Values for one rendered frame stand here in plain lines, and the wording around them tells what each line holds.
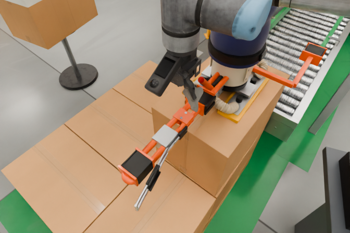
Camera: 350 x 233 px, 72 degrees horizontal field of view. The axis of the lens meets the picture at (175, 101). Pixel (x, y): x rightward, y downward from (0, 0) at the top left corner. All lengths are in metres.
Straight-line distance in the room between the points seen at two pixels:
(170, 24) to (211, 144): 0.57
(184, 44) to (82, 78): 2.22
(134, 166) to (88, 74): 2.07
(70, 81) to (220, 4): 2.37
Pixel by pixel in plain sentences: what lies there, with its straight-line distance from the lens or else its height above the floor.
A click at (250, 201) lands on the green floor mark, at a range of 1.95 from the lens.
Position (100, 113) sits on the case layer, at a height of 0.54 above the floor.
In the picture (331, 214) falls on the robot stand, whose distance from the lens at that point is 1.23.
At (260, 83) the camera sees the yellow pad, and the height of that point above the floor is 0.97.
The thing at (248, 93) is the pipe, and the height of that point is 1.00.
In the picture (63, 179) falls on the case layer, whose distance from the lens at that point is 1.46.
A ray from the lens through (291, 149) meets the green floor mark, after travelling 2.26.
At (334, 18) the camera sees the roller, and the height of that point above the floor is 0.53.
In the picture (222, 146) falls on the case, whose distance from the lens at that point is 0.98.
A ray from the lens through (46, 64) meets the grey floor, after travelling 3.12.
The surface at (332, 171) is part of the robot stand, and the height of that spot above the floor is 0.75.
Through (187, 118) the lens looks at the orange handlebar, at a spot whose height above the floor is 1.09.
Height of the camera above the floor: 1.77
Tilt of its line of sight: 49 degrees down
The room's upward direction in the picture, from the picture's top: straight up
